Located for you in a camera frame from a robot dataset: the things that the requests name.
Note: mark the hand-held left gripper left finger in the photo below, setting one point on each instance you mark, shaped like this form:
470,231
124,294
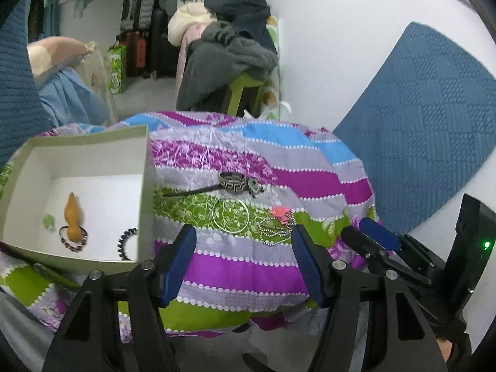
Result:
180,263

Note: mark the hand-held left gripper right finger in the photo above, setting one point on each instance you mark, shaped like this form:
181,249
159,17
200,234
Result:
308,267

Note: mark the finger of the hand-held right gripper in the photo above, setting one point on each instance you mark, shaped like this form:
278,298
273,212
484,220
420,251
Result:
360,244
378,232

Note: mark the white cardboard box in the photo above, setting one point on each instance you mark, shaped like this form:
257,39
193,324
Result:
97,193

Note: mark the orange gourd pendant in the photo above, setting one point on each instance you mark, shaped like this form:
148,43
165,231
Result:
73,217

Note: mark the small green jade piece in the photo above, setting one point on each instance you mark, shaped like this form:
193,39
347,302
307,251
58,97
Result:
49,223

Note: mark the striped floral printed cloth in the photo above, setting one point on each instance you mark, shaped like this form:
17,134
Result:
240,263

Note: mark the blue quilted cushion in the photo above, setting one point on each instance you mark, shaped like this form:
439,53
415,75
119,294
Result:
418,124
19,85

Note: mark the person's left leg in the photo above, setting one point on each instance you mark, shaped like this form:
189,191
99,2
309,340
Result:
19,337

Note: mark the green plastic stool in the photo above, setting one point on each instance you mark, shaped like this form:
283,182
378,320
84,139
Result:
242,89

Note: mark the light blue bed sheet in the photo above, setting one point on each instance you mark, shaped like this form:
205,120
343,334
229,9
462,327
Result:
69,100

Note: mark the gray fleece garment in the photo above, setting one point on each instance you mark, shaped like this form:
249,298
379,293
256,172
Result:
221,69

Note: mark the green shopping bag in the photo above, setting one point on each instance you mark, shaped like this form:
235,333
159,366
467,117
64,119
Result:
116,69

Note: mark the red suitcase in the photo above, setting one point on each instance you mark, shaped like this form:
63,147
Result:
133,54

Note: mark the black suitcase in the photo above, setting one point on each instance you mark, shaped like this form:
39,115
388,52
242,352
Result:
164,46

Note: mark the cream padded garment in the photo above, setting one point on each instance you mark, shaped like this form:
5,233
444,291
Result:
190,21

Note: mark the navy hoodie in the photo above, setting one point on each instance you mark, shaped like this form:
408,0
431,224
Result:
240,11

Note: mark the gray suitcase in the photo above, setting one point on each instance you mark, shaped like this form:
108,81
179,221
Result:
137,7

